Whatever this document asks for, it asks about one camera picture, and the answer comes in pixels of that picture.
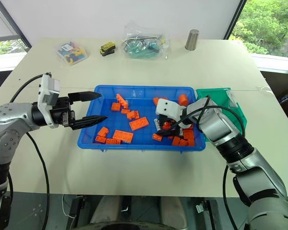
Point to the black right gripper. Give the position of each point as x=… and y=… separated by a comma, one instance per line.
x=169, y=122

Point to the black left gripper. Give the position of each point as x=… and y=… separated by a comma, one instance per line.
x=62, y=107

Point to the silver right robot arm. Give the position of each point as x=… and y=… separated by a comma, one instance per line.
x=230, y=134

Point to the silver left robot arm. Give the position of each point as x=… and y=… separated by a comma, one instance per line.
x=7, y=115

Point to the blue plastic bin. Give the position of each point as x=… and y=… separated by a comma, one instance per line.
x=144, y=143

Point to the green plastic bin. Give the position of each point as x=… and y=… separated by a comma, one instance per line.
x=230, y=115

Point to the small orange piece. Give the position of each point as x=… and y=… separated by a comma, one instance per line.
x=166, y=124

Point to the small orange brick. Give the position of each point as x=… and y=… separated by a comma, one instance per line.
x=156, y=137
x=125, y=111
x=100, y=139
x=115, y=107
x=176, y=141

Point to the large orange flat brick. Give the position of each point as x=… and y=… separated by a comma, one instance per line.
x=123, y=135
x=139, y=123

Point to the long orange studded brick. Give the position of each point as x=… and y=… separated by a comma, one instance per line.
x=122, y=100

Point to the orange rounded block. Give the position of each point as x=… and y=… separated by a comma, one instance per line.
x=156, y=100

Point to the orange cylinder block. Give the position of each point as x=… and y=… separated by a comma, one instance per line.
x=183, y=100

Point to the small bag colourful pieces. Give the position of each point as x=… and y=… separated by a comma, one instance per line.
x=72, y=53

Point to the yellow and black gadget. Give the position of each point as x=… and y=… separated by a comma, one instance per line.
x=108, y=48

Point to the white label card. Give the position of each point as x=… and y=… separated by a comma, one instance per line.
x=232, y=99

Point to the beige rounded shape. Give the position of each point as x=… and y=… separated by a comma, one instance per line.
x=174, y=213
x=105, y=210

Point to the black clamp with metal knob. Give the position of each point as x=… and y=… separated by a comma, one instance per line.
x=208, y=213

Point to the metal cup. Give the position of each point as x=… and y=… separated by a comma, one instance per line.
x=191, y=40

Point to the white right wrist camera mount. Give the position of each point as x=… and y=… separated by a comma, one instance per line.
x=169, y=107

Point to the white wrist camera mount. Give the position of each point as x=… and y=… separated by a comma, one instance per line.
x=46, y=91
x=169, y=107

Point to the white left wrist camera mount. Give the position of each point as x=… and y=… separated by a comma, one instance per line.
x=46, y=91

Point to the black clamp bracket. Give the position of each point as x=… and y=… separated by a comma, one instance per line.
x=77, y=210

